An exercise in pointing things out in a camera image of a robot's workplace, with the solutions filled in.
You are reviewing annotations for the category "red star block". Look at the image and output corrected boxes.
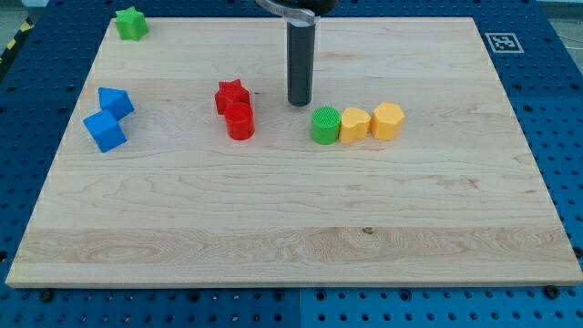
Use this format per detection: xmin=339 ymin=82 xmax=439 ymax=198
xmin=214 ymin=79 xmax=251 ymax=115

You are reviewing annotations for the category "green star block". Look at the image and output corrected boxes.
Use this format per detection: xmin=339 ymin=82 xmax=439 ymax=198
xmin=115 ymin=6 xmax=149 ymax=41

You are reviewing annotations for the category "green cylinder block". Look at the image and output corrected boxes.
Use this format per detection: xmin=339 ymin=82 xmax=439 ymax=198
xmin=312 ymin=107 xmax=341 ymax=145

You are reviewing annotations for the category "red cylinder block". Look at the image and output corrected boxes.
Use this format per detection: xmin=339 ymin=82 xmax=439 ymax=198
xmin=224 ymin=102 xmax=255 ymax=140

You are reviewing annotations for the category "yellow heart block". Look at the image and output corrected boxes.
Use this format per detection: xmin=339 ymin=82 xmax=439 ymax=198
xmin=339 ymin=107 xmax=371 ymax=144

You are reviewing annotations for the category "yellow hexagon block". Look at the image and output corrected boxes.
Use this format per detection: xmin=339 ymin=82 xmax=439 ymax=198
xmin=370 ymin=102 xmax=405 ymax=140

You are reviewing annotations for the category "wooden board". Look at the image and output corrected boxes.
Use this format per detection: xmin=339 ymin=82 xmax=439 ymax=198
xmin=6 ymin=17 xmax=582 ymax=289

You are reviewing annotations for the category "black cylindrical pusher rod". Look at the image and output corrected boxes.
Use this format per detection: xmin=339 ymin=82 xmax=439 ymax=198
xmin=287 ymin=23 xmax=315 ymax=107

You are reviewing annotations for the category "blue triangle block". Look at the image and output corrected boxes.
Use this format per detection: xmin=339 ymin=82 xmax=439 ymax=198
xmin=98 ymin=87 xmax=134 ymax=120

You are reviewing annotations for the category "blue cube block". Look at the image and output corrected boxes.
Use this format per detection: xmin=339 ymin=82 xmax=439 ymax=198
xmin=83 ymin=110 xmax=127 ymax=152

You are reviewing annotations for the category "fiducial marker tag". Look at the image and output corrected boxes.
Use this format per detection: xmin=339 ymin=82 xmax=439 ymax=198
xmin=486 ymin=32 xmax=524 ymax=54

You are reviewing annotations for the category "yellow black hazard tape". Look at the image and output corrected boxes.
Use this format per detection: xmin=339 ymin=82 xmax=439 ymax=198
xmin=1 ymin=16 xmax=34 ymax=67

